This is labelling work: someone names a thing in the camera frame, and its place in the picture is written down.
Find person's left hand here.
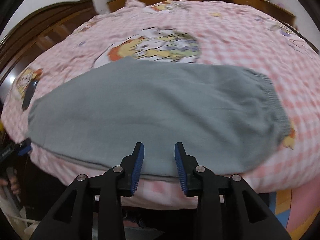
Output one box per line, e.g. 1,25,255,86
0,169,21,198

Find grey pants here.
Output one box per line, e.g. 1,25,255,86
27,57,290,178

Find black smartphone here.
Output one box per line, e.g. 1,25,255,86
22,79,39,111

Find dark wooden headboard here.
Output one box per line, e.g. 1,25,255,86
0,0,98,100

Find pink checkered cartoon bedspread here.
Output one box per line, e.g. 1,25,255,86
1,0,319,207

